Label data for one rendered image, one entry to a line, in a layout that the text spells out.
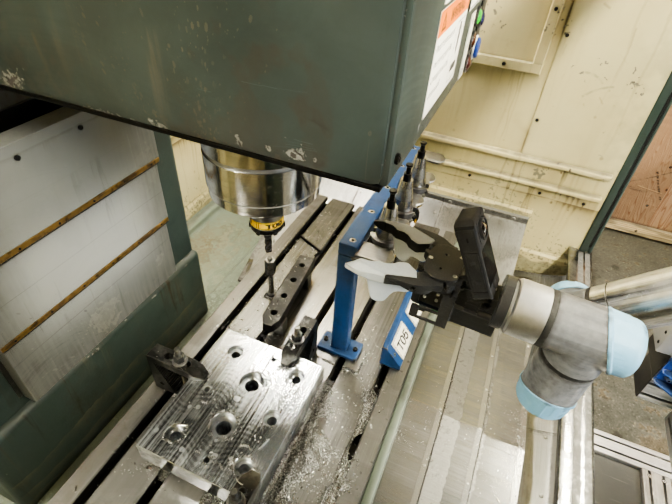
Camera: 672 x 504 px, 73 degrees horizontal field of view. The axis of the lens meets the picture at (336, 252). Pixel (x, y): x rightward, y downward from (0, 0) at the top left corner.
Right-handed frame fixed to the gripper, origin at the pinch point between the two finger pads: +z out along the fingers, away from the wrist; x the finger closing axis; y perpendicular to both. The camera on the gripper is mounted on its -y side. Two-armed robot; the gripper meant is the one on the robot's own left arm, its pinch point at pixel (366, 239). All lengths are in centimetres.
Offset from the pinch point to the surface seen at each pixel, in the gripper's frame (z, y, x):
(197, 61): 15.3, -23.7, -12.5
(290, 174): 9.6, -9.4, -4.5
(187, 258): 61, 54, 29
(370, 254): 3.7, 17.6, 17.4
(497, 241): -21, 57, 92
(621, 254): -100, 136, 234
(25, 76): 39.8, -16.9, -13.2
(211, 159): 19.0, -9.8, -7.3
